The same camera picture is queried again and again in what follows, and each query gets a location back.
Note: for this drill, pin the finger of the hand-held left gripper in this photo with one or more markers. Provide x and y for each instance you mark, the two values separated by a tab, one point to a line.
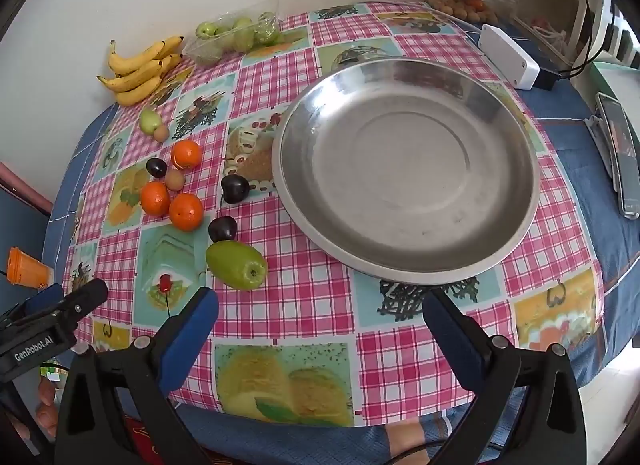
40	297
82	297

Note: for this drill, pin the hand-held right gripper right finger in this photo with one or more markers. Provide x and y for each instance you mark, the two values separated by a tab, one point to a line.
457	345

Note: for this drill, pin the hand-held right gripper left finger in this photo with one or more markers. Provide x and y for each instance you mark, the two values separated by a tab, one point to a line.
190	340

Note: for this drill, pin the green jujube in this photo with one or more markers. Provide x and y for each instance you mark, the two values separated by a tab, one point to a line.
149	121
235	265

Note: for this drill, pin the dark cherry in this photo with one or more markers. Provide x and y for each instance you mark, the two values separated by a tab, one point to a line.
222	229
235	189
156	168

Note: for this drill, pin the small orange mandarin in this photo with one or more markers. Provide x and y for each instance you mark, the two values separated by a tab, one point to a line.
186	154
154	198
475	4
186	212

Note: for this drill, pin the brown longan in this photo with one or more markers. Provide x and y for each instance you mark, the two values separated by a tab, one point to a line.
174	180
161	134

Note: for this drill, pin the person's left hand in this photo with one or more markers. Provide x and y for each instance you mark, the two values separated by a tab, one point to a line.
46	392

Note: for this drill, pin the orange bottle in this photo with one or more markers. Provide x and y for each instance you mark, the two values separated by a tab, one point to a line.
22	267

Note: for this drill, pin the red printed cloth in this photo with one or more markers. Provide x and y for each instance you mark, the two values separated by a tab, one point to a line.
136	437

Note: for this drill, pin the pink checked printed tablecloth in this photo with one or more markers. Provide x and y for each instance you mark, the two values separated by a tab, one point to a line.
310	305

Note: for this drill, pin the yellow banana bunch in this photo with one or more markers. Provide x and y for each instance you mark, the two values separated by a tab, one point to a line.
135	62

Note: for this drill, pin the black smartphone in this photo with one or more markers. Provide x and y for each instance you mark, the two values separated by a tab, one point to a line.
620	155

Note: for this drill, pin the white phone stand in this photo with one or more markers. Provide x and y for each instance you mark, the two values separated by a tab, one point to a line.
597	135

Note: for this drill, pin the clear plastic tray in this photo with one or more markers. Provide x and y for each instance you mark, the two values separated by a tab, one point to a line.
210	52

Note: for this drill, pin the black power adapter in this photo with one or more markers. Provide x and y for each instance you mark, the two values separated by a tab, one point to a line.
547	80

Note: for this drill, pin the white plastic box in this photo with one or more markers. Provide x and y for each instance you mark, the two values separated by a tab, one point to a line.
505	55

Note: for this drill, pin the clear tray of green fruit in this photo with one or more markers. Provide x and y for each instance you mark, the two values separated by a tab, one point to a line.
242	37

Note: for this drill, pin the clear plastic bag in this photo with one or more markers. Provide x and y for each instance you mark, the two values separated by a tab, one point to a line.
545	30

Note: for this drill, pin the pile of brown longans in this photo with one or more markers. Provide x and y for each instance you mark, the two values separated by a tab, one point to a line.
452	7

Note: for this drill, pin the white lattice shelf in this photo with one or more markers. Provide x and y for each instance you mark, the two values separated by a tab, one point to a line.
580	20

